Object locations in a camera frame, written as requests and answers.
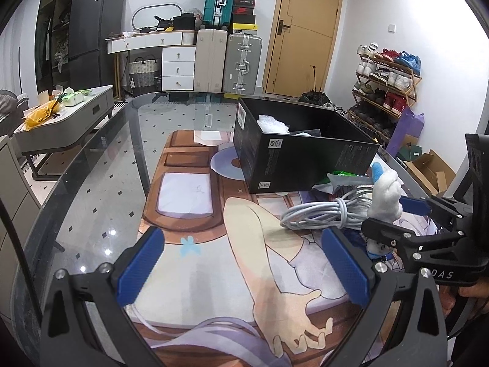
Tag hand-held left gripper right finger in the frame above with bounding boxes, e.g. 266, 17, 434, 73
321, 227, 450, 367

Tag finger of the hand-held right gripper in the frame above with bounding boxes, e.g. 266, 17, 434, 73
399, 196, 475, 223
361, 216, 465, 252

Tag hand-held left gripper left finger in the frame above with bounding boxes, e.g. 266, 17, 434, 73
38, 226, 166, 367

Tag white blue plush toy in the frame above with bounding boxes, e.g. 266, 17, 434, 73
366, 162, 405, 224

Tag white cable bundle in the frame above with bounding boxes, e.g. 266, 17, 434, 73
280, 185, 377, 232

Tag black cardboard box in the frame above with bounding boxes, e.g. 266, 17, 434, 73
232, 96, 380, 195

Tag white rope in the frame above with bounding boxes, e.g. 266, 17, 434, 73
256, 114, 291, 135

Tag person's right hand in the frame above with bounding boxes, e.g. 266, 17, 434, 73
439, 280, 489, 315

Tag open cardboard box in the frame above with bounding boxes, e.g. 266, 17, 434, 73
396, 134, 458, 196

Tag green printed plastic packet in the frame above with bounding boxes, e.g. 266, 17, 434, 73
326, 170, 374, 189

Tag purple bag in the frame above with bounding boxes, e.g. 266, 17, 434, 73
385, 106, 425, 158

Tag printed desk mat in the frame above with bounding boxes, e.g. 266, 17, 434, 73
141, 130, 441, 367

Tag wooden shoe rack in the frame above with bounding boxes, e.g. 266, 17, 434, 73
349, 44, 423, 143

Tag shoe rack with shoes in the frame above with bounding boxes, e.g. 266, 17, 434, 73
349, 44, 423, 140

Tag grey side cabinet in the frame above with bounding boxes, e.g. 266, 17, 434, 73
0, 135, 43, 303

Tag black umbrella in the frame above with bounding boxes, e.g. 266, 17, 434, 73
299, 65, 330, 105

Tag grey coffee table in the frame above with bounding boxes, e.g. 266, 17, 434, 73
13, 84, 116, 181

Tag yellow bag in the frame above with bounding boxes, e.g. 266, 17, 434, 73
23, 101, 59, 131

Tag green white tissue packs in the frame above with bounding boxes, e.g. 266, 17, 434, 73
59, 87, 93, 106

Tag wicker basket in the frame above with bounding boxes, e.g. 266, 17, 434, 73
127, 56, 160, 88

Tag wooden door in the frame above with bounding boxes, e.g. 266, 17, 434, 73
263, 0, 345, 96

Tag white desk with drawers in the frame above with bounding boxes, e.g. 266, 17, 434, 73
106, 30, 198, 93

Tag sofa with grey blanket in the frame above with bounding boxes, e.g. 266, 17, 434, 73
0, 88, 32, 139

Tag beige suitcase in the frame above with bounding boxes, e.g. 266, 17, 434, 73
194, 28, 229, 93

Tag silver suitcase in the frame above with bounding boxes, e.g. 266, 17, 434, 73
222, 32, 264, 95

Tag white curtain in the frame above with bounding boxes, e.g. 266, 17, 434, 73
0, 18, 39, 93

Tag black refrigerator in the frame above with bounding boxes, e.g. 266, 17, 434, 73
68, 0, 128, 98

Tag black bag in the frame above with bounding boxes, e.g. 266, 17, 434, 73
171, 13, 198, 32

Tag oval white-framed mirror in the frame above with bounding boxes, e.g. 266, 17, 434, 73
131, 2, 185, 32

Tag dark tall cabinet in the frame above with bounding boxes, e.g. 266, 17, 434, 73
36, 0, 83, 85

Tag teal suitcase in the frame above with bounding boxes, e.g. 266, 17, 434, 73
202, 0, 236, 30

